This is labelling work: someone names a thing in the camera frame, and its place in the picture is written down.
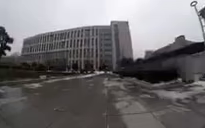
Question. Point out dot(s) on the large curved white-ribbed building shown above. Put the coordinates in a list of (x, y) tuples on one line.
[(80, 46)]

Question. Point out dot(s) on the row of bushes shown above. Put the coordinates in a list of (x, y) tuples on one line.
[(56, 66)]

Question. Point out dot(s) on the dark clipped hedge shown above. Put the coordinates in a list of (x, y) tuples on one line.
[(146, 76)]

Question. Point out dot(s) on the patchy snow on pavement edge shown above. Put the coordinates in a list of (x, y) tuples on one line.
[(170, 93)]

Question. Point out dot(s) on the low dark-roofed building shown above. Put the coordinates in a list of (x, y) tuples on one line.
[(176, 45)]

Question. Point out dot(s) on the dark hedge strip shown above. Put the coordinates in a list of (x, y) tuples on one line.
[(13, 72)]

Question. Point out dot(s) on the dark evergreen tree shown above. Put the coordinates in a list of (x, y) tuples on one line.
[(0, 41)]

